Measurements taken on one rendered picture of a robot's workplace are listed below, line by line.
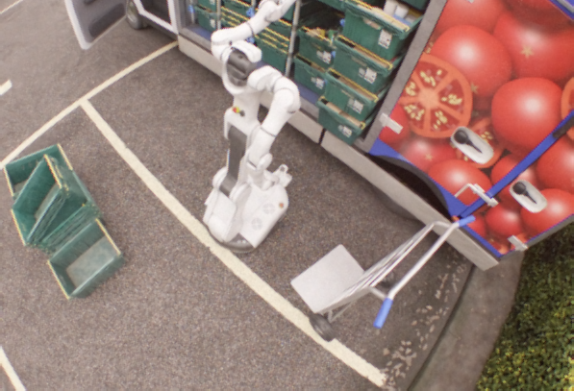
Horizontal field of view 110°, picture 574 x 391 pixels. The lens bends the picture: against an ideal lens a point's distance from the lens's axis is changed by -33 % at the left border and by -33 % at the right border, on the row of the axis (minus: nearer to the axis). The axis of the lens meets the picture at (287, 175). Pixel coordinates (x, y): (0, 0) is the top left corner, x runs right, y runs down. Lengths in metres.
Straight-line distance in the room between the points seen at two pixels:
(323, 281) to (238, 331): 0.79
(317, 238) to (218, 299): 0.97
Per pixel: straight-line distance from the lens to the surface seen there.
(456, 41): 1.71
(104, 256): 2.74
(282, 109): 1.20
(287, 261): 2.48
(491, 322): 3.16
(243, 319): 2.38
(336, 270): 2.54
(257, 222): 2.24
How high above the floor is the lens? 2.37
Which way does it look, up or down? 57 degrees down
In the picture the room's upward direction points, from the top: 13 degrees clockwise
